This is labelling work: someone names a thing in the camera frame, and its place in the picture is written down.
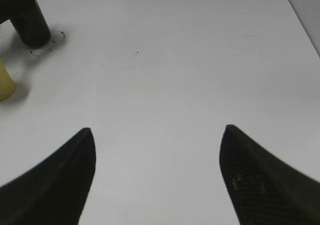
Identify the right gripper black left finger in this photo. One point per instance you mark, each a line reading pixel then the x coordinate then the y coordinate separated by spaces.
pixel 55 191

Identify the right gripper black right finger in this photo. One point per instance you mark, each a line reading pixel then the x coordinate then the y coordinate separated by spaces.
pixel 263 189

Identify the yellow paper cup white inside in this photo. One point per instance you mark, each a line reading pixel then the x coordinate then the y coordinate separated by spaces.
pixel 7 84

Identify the dark red wine bottle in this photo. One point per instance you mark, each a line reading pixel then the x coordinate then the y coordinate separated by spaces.
pixel 28 21

